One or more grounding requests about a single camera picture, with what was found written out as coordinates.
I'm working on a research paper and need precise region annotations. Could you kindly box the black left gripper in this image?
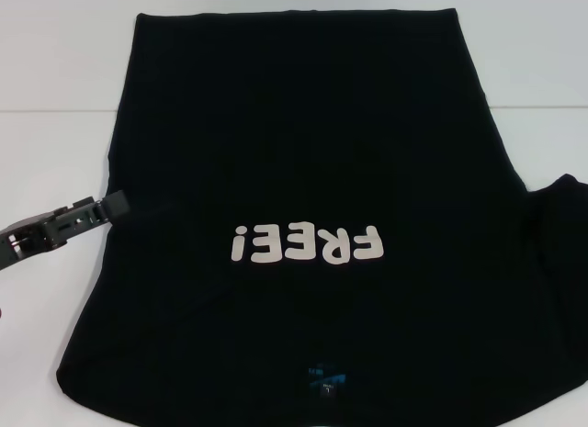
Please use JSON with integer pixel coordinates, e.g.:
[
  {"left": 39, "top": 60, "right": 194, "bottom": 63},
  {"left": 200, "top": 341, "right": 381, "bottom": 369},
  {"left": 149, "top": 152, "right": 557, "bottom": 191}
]
[{"left": 0, "top": 189, "right": 132, "bottom": 273}]

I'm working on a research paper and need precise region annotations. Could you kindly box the black shirt with FREE print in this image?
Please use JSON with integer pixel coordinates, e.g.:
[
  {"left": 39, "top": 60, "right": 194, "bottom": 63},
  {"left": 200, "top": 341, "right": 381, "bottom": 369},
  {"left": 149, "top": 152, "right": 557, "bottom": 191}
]
[{"left": 54, "top": 7, "right": 588, "bottom": 427}]

